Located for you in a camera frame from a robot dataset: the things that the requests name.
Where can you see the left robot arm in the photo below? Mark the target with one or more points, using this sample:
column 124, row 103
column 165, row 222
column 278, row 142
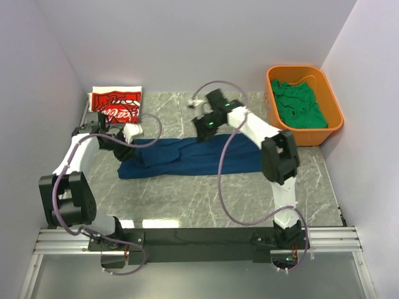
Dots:
column 68, row 188

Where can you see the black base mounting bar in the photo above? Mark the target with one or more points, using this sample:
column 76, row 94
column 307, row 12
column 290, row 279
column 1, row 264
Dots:
column 196, row 245

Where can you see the green t-shirt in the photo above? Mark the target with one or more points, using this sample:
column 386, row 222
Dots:
column 297, row 106

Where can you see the folded red coca-cola t-shirt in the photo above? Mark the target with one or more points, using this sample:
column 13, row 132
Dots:
column 119, row 107

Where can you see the dark blue t-shirt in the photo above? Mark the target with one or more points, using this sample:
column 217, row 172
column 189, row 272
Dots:
column 187, row 157

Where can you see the orange plastic bin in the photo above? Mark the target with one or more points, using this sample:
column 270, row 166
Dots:
column 317, row 81

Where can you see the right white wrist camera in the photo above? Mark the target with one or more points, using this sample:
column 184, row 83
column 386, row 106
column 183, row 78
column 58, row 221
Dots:
column 196, row 103

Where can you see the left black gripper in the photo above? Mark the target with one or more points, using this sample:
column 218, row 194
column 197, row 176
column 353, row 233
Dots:
column 126, row 149

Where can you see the aluminium extrusion rail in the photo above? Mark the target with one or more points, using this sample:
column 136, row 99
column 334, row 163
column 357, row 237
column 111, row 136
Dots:
column 69, row 241

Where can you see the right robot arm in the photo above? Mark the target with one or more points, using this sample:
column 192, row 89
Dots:
column 279, row 157

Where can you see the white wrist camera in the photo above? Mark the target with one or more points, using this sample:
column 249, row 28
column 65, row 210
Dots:
column 196, row 103
column 131, row 130

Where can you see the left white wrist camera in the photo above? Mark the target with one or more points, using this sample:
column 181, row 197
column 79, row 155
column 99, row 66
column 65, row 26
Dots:
column 131, row 130

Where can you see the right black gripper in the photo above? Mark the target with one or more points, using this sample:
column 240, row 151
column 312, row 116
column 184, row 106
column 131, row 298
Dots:
column 202, row 133

